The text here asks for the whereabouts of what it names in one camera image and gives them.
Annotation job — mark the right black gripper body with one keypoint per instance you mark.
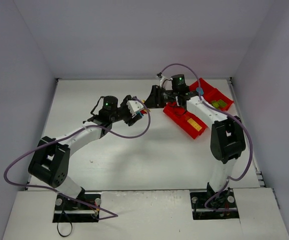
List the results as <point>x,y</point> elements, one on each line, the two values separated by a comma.
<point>156,94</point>

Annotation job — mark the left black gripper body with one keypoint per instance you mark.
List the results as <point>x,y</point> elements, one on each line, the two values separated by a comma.
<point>128,116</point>

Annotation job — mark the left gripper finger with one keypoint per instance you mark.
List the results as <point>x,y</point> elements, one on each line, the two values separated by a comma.
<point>124,103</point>
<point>133,120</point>

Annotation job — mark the large blue lego brick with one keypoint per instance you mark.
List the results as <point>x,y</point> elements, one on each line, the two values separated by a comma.
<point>200,91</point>

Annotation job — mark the long yellow lego plate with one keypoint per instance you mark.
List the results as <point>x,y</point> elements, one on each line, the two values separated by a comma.
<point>194,124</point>

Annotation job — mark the green lego brick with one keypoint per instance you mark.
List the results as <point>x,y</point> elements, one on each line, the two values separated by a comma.
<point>214,104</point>
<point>221,104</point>

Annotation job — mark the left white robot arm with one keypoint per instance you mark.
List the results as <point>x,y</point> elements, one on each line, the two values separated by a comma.
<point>50,164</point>

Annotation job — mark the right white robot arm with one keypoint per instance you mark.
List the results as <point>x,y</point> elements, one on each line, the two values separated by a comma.
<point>227,141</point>

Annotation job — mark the red divided container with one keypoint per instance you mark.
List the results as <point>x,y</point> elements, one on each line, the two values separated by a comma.
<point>180,116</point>

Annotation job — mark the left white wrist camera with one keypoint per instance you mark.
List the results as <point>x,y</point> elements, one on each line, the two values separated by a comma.
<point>134,107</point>

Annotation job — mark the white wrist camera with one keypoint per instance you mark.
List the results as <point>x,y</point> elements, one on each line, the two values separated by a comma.
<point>134,107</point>
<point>162,79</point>

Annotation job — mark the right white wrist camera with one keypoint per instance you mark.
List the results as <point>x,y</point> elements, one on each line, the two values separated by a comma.
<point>162,79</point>

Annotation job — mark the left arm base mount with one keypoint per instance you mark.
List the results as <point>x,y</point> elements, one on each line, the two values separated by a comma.
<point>69,211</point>

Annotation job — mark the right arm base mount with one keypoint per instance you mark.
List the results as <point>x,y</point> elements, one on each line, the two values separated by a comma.
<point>223,207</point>

